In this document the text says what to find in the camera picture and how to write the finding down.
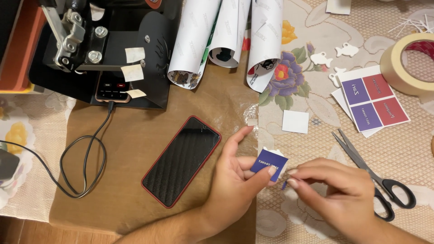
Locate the person's right hand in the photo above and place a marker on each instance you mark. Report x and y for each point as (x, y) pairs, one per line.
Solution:
(342, 193)

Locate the person's left hand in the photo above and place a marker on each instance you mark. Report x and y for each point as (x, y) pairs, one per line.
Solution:
(230, 183)

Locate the blue printed label piece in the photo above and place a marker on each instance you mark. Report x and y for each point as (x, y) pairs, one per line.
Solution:
(266, 162)

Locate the small blue paper scrap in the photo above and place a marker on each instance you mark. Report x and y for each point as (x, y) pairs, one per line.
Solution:
(284, 185)

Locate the smartphone with red case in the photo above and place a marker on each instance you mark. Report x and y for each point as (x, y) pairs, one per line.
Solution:
(181, 161)

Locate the floral lace tablecloth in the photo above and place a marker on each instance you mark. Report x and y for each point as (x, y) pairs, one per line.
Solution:
(400, 152)

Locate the white square paper piece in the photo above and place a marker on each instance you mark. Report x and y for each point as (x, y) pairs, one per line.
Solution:
(295, 121)

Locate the white paper sheet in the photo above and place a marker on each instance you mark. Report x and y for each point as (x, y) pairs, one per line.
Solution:
(340, 98)

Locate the purple and red label sheet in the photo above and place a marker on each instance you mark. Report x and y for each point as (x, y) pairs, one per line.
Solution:
(373, 98)

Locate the brown baking paper sheet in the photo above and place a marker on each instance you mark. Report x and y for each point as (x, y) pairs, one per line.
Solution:
(129, 135)

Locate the beige tape piece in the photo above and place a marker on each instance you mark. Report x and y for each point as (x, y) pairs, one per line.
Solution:
(135, 55)
(132, 73)
(136, 94)

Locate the beige masking tape roll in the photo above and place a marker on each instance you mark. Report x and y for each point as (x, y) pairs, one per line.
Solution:
(390, 67)

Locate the white printed paper roll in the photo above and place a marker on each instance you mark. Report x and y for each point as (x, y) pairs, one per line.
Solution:
(230, 30)
(193, 40)
(268, 37)

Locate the smartphone with pink case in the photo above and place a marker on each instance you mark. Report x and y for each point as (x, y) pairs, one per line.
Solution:
(112, 89)

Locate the heap of white paper strips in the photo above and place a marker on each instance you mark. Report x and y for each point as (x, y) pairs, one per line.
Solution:
(412, 24)

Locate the black heat press machine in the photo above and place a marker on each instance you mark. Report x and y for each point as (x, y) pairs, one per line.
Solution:
(112, 30)

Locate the grey object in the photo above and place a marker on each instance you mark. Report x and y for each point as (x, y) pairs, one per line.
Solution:
(7, 164)

